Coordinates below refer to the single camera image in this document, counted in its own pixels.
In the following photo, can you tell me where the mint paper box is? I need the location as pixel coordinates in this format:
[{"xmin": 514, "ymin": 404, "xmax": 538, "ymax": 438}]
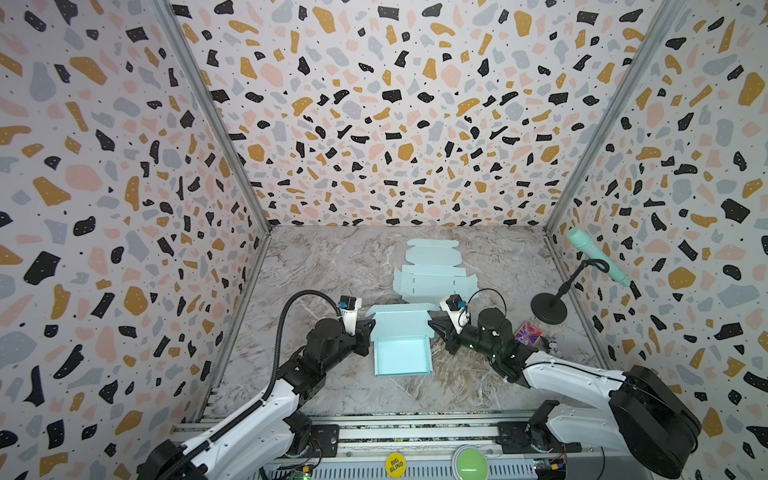
[{"xmin": 366, "ymin": 303, "xmax": 438, "ymax": 377}]

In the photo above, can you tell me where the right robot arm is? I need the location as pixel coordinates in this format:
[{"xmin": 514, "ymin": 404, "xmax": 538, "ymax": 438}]
[{"xmin": 428, "ymin": 308, "xmax": 702, "ymax": 479}]

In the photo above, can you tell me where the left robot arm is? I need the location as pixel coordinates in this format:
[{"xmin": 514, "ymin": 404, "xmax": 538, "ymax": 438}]
[{"xmin": 138, "ymin": 319, "xmax": 376, "ymax": 479}]

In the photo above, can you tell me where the colourful small card box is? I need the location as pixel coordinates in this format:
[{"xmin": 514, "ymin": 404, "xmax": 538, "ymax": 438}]
[{"xmin": 515, "ymin": 321, "xmax": 544, "ymax": 347}]

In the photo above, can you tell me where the mint flat box far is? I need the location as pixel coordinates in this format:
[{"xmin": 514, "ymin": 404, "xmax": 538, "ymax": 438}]
[{"xmin": 392, "ymin": 239, "xmax": 478, "ymax": 304}]

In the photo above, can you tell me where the small black white figurine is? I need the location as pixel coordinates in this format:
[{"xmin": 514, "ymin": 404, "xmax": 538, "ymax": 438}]
[{"xmin": 542, "ymin": 336, "xmax": 560, "ymax": 355}]

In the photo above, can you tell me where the green round button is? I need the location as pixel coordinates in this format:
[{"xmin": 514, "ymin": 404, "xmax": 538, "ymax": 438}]
[{"xmin": 451, "ymin": 445, "xmax": 489, "ymax": 480}]

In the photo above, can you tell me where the mint green microphone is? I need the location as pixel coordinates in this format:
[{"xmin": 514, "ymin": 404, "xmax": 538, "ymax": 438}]
[{"xmin": 566, "ymin": 228, "xmax": 631, "ymax": 287}]

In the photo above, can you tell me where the yellow round sticker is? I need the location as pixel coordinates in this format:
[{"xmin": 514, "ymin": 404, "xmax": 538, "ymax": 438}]
[{"xmin": 385, "ymin": 452, "xmax": 407, "ymax": 479}]

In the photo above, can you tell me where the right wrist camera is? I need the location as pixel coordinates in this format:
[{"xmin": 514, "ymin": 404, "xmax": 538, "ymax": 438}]
[{"xmin": 440, "ymin": 294, "xmax": 470, "ymax": 333}]

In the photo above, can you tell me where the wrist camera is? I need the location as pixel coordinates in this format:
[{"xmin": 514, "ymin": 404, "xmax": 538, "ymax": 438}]
[
  {"xmin": 440, "ymin": 294, "xmax": 470, "ymax": 333},
  {"xmin": 339, "ymin": 295, "xmax": 361, "ymax": 336}
]

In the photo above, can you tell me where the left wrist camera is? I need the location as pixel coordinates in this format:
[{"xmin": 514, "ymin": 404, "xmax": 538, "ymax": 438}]
[{"xmin": 339, "ymin": 295, "xmax": 361, "ymax": 336}]

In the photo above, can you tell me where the left black corrugated cable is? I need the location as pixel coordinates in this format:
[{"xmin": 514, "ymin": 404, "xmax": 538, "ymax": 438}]
[{"xmin": 155, "ymin": 290, "xmax": 344, "ymax": 480}]

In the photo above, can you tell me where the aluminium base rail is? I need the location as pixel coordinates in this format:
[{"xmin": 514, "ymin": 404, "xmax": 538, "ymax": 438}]
[{"xmin": 170, "ymin": 410, "xmax": 676, "ymax": 480}]

